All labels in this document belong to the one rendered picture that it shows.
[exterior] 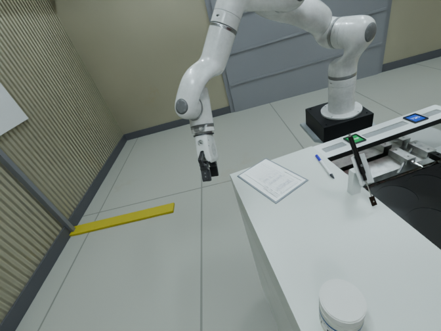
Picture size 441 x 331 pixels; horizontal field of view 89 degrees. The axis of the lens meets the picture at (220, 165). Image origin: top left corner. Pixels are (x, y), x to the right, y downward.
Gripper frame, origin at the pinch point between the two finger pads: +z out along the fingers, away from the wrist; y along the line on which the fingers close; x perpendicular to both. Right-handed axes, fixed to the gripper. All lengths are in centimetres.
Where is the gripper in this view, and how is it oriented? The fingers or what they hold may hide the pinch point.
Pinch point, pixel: (210, 176)
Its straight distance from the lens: 82.8
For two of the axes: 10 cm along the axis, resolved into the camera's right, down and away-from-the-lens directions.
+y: 2.5, -1.4, 9.6
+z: 1.6, 9.8, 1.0
